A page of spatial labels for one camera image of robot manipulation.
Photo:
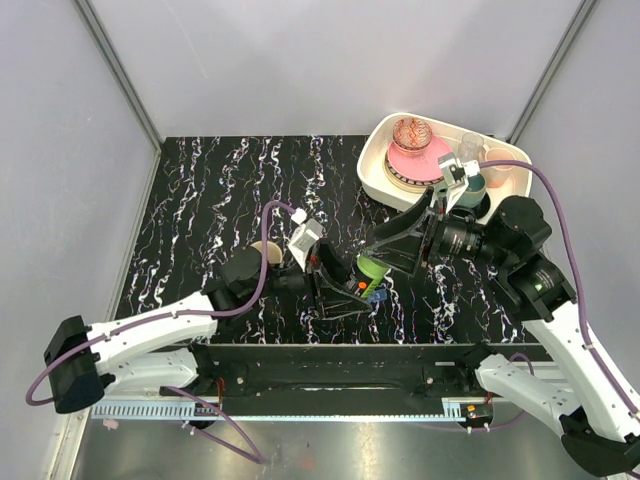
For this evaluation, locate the patterned small bowl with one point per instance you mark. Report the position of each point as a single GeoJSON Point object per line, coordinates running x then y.
{"type": "Point", "coordinates": [412, 134]}

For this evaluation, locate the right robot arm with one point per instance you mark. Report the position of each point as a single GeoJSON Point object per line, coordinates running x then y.
{"type": "Point", "coordinates": [597, 419]}

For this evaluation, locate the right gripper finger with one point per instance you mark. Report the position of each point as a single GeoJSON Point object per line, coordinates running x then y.
{"type": "Point", "coordinates": [407, 222]}
{"type": "Point", "coordinates": [403, 257]}

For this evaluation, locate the pink mug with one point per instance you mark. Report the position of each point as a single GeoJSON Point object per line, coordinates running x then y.
{"type": "Point", "coordinates": [496, 176]}

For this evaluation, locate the green pill bottle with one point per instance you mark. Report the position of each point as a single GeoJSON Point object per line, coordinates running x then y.
{"type": "Point", "coordinates": [365, 276]}

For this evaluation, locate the clear glass cup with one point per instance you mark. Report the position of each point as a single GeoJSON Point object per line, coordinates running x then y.
{"type": "Point", "coordinates": [471, 148]}

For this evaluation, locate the black saucer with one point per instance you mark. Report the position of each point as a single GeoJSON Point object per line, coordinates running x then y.
{"type": "Point", "coordinates": [477, 212]}

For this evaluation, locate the slotted cable duct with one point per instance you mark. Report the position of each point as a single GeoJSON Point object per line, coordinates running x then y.
{"type": "Point", "coordinates": [385, 406]}

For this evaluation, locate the black marble mat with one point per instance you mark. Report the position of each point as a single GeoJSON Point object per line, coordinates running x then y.
{"type": "Point", "coordinates": [206, 201]}

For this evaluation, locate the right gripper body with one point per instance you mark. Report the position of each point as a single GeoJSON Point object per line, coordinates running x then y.
{"type": "Point", "coordinates": [434, 234]}

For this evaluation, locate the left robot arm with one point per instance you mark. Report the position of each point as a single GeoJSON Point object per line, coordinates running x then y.
{"type": "Point", "coordinates": [81, 359]}

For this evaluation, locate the blue pill organizer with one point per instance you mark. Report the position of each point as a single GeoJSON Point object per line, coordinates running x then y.
{"type": "Point", "coordinates": [377, 296]}

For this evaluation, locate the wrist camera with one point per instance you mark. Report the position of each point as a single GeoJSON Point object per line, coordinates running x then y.
{"type": "Point", "coordinates": [455, 174]}
{"type": "Point", "coordinates": [303, 239]}

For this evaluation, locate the cream striped plate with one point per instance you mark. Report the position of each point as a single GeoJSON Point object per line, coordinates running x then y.
{"type": "Point", "coordinates": [405, 184]}

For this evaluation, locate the teal ceramic mug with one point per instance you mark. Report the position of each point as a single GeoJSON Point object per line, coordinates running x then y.
{"type": "Point", "coordinates": [474, 193]}

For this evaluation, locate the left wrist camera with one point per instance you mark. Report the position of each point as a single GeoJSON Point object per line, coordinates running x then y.
{"type": "Point", "coordinates": [303, 239]}

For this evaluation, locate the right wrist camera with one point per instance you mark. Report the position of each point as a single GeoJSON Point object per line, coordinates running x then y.
{"type": "Point", "coordinates": [455, 174]}

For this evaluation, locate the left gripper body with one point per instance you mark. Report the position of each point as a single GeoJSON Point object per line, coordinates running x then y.
{"type": "Point", "coordinates": [312, 265]}

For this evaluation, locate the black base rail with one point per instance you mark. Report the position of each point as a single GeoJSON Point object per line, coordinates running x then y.
{"type": "Point", "coordinates": [247, 370]}

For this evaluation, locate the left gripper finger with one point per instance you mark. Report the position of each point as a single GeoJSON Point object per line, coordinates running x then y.
{"type": "Point", "coordinates": [336, 305]}
{"type": "Point", "coordinates": [335, 265]}

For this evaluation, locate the cream floral mug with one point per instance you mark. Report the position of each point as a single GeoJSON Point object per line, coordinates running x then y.
{"type": "Point", "coordinates": [273, 252]}

